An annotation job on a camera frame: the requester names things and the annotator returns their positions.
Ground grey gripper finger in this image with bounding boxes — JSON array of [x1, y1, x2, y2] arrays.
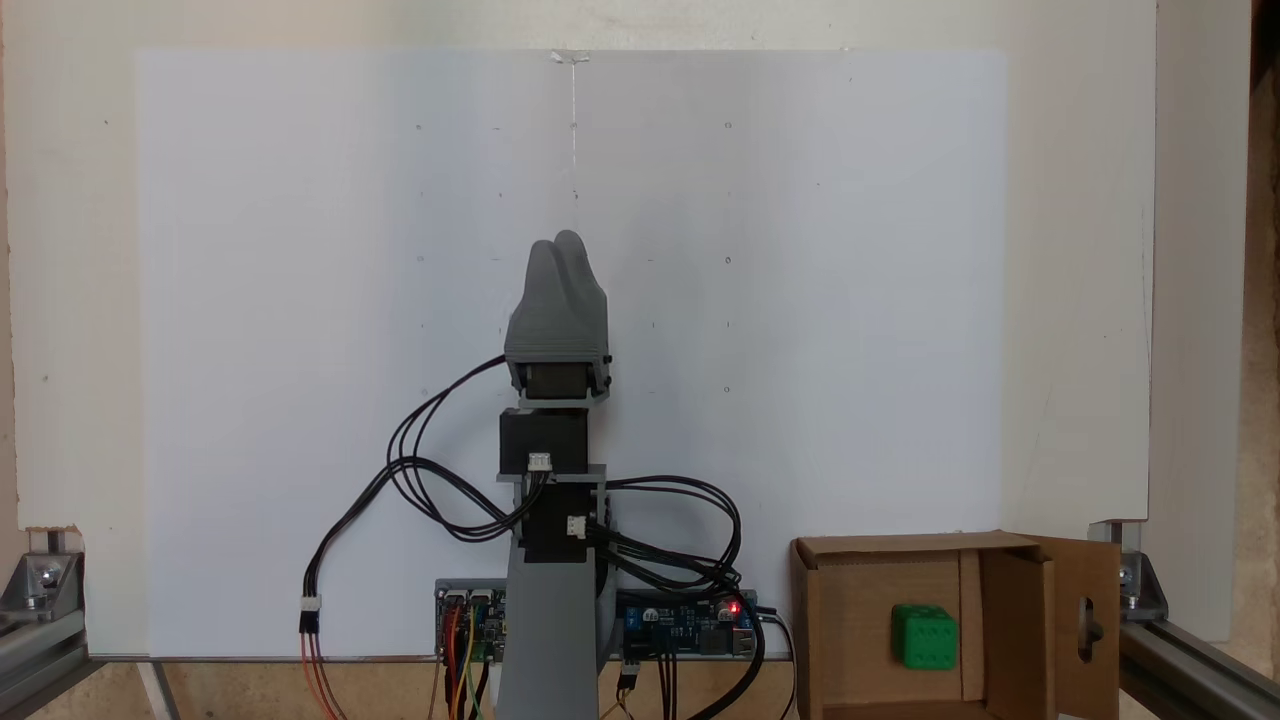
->
[[557, 230, 609, 353], [506, 238, 561, 353]]

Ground green die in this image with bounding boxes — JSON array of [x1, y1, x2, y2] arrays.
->
[[890, 603, 959, 671]]

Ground white paper sheet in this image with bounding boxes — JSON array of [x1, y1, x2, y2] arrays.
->
[[135, 48, 1006, 659]]

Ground blue circuit board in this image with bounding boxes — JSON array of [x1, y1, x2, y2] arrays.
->
[[615, 590, 761, 661]]

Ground open cardboard box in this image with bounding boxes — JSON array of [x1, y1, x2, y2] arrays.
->
[[790, 530, 1121, 720]]

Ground black motor cable bundle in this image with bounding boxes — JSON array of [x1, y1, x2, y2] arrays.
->
[[386, 354, 536, 544], [595, 475, 767, 720]]

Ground circuit board with jumper wires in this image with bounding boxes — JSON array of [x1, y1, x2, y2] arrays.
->
[[435, 578, 507, 663]]

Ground black cable with white connector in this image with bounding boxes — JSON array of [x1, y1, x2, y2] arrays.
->
[[298, 456, 521, 637]]

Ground yellow jumper wire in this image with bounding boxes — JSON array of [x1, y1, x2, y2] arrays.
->
[[450, 603, 479, 720]]

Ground orange and red wires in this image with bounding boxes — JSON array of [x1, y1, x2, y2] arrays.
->
[[300, 630, 347, 720]]

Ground metal corner bracket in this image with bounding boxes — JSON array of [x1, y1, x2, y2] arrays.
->
[[1088, 520, 1169, 623], [0, 527, 87, 611]]

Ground aluminium profile post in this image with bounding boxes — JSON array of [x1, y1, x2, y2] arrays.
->
[[0, 600, 96, 720], [1118, 615, 1280, 720]]

